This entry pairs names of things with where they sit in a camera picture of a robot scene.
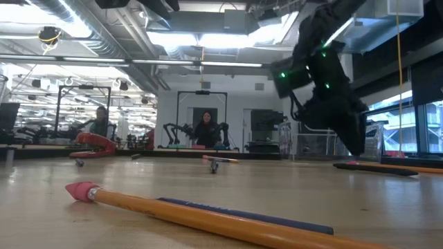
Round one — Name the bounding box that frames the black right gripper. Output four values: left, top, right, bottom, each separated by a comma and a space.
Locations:
309, 64, 368, 156

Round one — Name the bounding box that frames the yellow pencil pink eraser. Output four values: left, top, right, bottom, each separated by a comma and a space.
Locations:
64, 181, 395, 249
202, 154, 240, 165
347, 160, 443, 175

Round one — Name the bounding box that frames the black cabinet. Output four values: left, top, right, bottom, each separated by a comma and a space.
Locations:
248, 109, 285, 154

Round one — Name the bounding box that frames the person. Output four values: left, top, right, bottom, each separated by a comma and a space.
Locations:
88, 105, 117, 139
192, 110, 224, 149

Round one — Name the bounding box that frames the long linear light fixture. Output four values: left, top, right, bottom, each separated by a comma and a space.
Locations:
0, 53, 274, 70

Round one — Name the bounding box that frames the red stapler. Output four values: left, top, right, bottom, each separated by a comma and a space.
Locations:
68, 131, 118, 160

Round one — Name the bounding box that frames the black ceiling-mounted device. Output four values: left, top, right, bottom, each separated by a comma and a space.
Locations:
37, 26, 63, 46

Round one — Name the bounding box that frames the black monitor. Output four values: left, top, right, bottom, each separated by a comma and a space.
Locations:
0, 102, 21, 134

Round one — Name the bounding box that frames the black background station frame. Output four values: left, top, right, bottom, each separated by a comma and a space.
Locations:
175, 89, 229, 150
54, 84, 112, 139

